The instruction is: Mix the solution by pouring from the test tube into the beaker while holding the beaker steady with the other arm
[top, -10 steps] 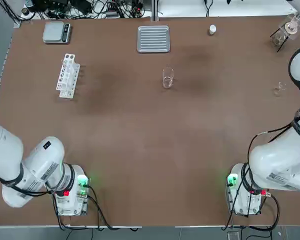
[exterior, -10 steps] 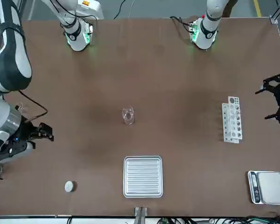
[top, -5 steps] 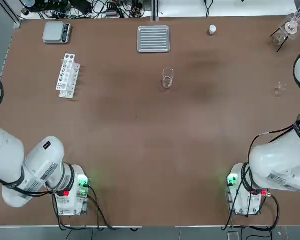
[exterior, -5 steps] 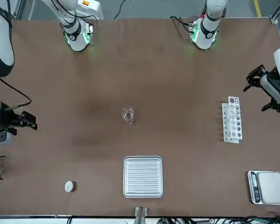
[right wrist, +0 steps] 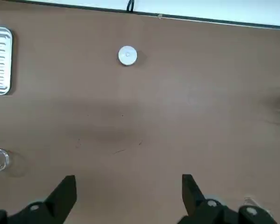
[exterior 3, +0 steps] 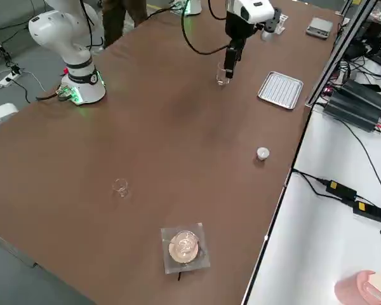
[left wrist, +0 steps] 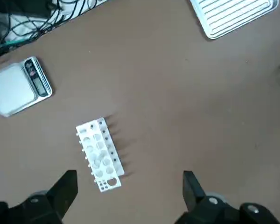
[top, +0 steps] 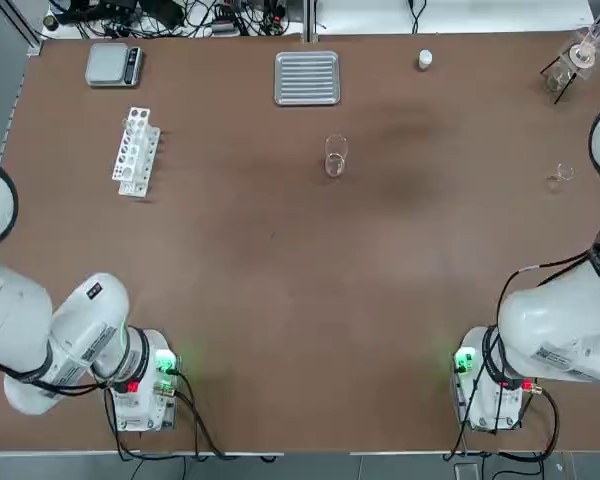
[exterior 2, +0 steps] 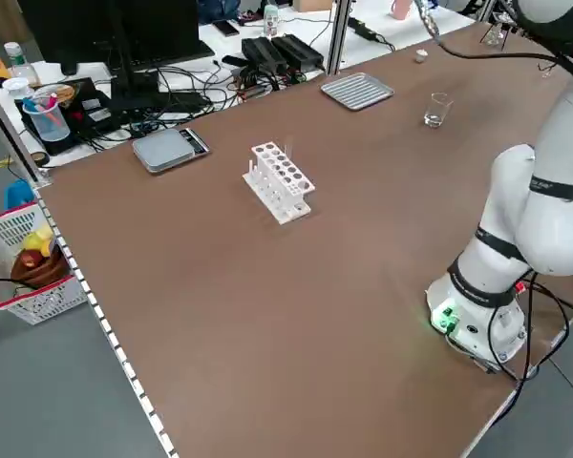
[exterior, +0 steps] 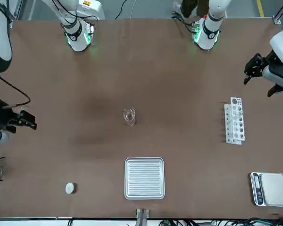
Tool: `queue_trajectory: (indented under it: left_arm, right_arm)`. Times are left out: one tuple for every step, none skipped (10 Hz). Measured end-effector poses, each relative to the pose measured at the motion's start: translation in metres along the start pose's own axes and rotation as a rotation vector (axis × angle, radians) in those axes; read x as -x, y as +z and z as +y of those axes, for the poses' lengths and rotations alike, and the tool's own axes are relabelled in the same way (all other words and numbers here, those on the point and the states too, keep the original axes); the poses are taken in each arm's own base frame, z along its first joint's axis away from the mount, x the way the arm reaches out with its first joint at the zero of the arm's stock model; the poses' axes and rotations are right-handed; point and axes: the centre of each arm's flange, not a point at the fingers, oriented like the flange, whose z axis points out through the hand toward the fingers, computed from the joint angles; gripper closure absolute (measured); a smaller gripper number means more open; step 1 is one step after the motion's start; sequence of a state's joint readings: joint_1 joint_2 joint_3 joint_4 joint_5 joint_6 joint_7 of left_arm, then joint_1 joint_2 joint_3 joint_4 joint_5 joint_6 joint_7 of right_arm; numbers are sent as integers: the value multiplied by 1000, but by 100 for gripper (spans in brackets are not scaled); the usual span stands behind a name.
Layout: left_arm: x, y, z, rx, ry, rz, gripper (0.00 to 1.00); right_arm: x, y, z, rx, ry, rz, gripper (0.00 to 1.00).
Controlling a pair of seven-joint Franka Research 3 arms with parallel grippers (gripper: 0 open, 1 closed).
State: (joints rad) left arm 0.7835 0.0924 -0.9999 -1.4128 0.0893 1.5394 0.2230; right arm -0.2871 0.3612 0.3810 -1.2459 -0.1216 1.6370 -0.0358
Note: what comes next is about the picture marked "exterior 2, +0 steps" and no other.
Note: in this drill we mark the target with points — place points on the blue plastic object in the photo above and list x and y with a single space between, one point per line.
19 193

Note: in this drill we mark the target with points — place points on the clear bottle green cap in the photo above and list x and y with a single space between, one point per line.
18 64

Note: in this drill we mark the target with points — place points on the white round lid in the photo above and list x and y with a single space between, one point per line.
15 87

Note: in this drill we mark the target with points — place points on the black power brick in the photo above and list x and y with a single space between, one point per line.
262 52
301 50

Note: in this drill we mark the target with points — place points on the aluminium frame post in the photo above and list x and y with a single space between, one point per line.
338 38
12 133

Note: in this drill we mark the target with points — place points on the yellow toy fruit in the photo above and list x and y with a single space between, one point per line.
40 238

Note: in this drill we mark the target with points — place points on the white test tube rack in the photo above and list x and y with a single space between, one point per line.
282 176

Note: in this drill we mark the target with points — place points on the silver digital scale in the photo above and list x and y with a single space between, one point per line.
164 150

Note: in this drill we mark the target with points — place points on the clear measuring cup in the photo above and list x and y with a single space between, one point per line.
48 124

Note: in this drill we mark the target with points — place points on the black phone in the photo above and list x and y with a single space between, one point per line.
227 28

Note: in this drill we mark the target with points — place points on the white plastic basket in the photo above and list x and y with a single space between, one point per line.
38 305

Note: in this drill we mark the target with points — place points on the black case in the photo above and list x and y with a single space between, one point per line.
93 112

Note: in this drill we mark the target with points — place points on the dark tape roll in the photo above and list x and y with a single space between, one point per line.
40 160

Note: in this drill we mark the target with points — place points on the ribbed metal tray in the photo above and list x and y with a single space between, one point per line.
355 91

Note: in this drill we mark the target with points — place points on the white plastic bottle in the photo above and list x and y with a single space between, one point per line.
272 21

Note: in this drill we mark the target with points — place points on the small white jar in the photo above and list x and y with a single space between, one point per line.
420 56

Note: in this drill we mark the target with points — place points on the brown bowl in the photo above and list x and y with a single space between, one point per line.
43 274

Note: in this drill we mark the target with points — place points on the pink cup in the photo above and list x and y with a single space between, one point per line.
401 8

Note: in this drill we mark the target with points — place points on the black computer monitor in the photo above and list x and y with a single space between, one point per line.
124 28

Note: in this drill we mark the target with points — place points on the black power strip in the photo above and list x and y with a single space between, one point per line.
363 29

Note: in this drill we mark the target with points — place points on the clear glass beaker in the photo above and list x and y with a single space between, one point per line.
437 117

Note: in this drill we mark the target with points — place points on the clear glass test tube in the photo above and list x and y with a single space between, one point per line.
289 148

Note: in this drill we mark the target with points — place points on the cardboard box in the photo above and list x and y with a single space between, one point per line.
315 5

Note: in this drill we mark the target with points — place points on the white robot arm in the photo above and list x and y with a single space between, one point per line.
515 229

